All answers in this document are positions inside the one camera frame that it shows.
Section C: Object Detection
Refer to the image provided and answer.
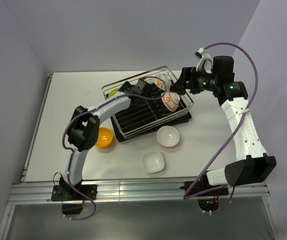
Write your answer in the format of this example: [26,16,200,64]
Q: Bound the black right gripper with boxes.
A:
[170,65,219,95]

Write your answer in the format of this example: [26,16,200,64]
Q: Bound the lime green bowl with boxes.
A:
[108,88,119,98]

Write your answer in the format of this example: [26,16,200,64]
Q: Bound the floral leaf pattern bowl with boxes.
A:
[152,73,172,92]

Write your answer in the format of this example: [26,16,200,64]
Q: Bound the white bowl red ornaments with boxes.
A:
[161,91,181,112]

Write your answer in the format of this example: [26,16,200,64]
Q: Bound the orange bowl white inside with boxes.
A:
[156,125,180,148]

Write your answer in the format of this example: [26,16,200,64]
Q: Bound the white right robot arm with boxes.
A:
[170,53,277,195]

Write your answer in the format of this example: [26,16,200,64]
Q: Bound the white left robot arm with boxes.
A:
[59,78,161,200]

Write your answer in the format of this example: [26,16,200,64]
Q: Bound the small white square dish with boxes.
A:
[141,151,165,174]

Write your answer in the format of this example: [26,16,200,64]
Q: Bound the black drip tray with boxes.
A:
[110,93,194,143]

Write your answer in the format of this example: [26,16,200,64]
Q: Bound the yellow orange plastic bowl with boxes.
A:
[95,127,114,148]

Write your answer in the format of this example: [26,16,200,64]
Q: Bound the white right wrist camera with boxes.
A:
[195,47,213,72]

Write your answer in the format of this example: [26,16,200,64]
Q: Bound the steel wire dish rack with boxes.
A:
[101,65,194,143]

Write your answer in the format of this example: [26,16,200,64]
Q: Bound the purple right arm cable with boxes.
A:
[183,41,260,216]

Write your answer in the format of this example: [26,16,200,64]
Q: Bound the aluminium mounting rail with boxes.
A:
[8,178,271,206]

